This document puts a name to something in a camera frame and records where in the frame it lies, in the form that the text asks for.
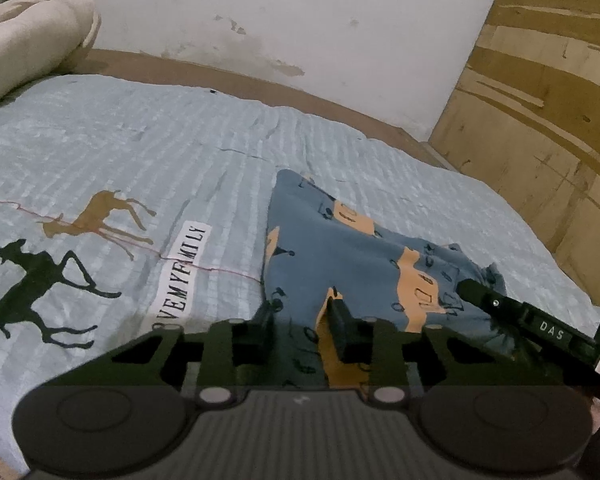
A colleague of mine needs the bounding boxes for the brown bed base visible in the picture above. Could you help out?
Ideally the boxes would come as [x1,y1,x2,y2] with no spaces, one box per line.
[75,49,462,174]

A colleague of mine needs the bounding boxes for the blue pants with orange print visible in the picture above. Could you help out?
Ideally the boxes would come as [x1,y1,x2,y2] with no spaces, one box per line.
[260,169,512,392]

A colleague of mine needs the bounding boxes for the light blue ribbed blanket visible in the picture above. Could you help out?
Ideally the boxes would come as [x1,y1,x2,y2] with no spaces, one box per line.
[0,74,600,480]

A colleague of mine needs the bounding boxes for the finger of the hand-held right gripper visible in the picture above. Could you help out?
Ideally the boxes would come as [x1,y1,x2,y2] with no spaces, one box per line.
[455,278,530,328]

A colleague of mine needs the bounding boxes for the wooden board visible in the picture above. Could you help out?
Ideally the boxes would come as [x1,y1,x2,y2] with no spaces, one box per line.
[426,0,600,312]

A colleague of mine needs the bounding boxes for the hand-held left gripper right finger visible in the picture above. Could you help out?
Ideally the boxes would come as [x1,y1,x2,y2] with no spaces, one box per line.
[326,297,518,405]

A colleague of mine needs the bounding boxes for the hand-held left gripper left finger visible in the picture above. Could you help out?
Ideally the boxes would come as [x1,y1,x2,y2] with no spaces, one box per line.
[87,305,281,406]

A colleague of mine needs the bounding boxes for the cream rolled blanket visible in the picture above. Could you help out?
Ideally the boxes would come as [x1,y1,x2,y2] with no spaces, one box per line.
[0,0,102,114]

